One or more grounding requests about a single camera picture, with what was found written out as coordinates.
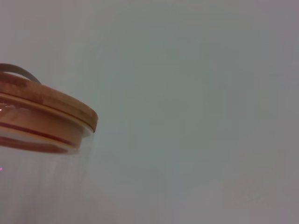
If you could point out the glass water dispenser jar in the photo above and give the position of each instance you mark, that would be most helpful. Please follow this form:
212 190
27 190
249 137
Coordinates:
35 182

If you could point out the wooden jar lid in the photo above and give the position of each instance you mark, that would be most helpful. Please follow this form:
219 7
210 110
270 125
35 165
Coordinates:
46 102

